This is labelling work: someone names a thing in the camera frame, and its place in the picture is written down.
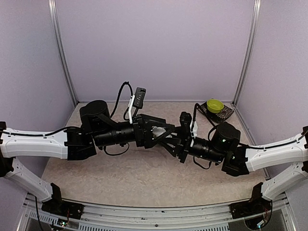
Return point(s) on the front aluminium rail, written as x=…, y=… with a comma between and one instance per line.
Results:
x=96, y=217

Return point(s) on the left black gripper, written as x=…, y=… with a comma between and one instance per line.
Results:
x=146, y=140

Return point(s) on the black patterned square plate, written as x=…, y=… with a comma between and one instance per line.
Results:
x=217, y=117

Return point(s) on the right aluminium frame post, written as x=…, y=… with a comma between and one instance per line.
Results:
x=248, y=51

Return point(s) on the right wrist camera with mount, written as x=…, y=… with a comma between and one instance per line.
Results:
x=187, y=121

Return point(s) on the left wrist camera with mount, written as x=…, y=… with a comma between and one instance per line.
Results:
x=136, y=101

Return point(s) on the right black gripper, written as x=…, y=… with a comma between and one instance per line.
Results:
x=182, y=150

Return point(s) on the aluminium frame post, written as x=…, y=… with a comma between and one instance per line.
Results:
x=248, y=51
x=61, y=52

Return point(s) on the lime green bowl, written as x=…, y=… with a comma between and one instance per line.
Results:
x=214, y=106

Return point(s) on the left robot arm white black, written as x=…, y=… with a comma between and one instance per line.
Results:
x=72, y=143

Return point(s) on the left aluminium frame post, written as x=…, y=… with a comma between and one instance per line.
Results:
x=61, y=52

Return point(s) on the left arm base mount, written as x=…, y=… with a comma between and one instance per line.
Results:
x=63, y=208

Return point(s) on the small white pill bottle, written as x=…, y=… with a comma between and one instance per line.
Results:
x=157, y=131

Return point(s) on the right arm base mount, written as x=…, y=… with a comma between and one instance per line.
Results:
x=249, y=208

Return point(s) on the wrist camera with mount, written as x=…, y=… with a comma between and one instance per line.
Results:
x=187, y=121
x=136, y=101

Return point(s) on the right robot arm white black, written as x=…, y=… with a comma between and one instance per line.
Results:
x=223, y=147

